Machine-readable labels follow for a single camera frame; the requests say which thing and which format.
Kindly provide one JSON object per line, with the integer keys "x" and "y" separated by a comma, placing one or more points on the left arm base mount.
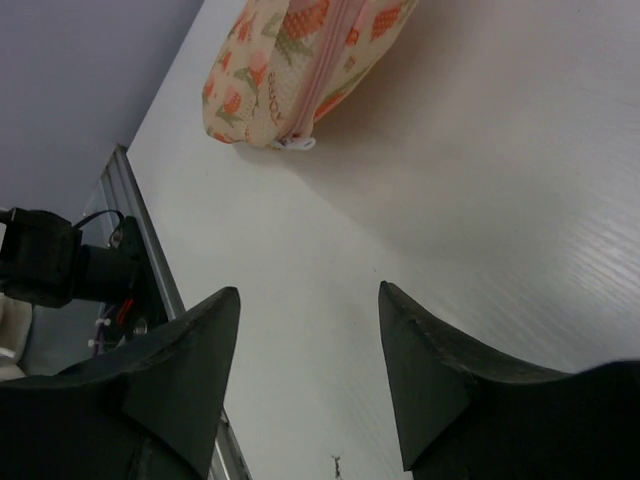
{"x": 140, "y": 308}

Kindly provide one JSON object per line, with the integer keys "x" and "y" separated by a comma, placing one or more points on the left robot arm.
{"x": 44, "y": 263}

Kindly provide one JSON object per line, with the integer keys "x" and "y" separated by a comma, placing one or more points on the floral mesh laundry bag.
{"x": 285, "y": 64}

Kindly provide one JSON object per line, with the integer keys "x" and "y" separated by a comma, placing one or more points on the aluminium mounting rail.
{"x": 118, "y": 189}

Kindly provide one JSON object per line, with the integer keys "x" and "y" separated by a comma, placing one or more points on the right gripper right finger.
{"x": 464, "y": 410}

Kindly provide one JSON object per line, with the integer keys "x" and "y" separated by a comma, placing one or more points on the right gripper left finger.
{"x": 149, "y": 409}

